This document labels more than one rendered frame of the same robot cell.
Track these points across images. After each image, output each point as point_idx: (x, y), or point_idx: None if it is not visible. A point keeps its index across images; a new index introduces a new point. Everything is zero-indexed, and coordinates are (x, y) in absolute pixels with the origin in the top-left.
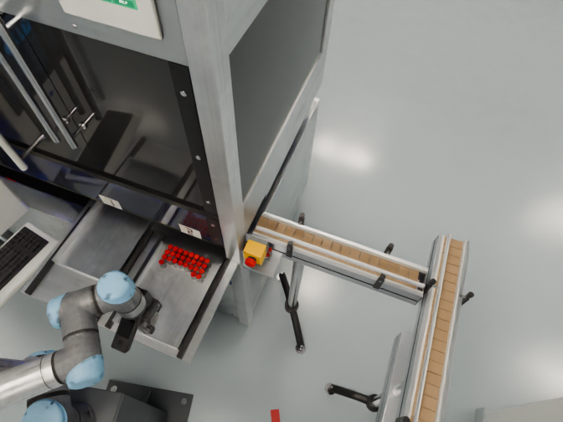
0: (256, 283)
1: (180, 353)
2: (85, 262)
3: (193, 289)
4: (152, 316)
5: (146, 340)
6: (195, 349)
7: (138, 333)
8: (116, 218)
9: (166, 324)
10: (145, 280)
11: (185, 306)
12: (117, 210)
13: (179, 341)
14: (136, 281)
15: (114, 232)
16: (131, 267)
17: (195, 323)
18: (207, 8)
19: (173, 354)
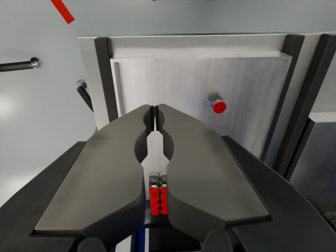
0: None
1: (101, 50)
2: None
3: (156, 161)
4: (205, 94)
5: (196, 44)
6: (84, 70)
7: (219, 51)
8: (325, 198)
9: (171, 91)
10: (246, 143)
11: (153, 133)
12: (326, 206)
13: (126, 72)
14: (264, 143)
15: (324, 183)
16: (279, 152)
17: (113, 118)
18: None
19: (120, 40)
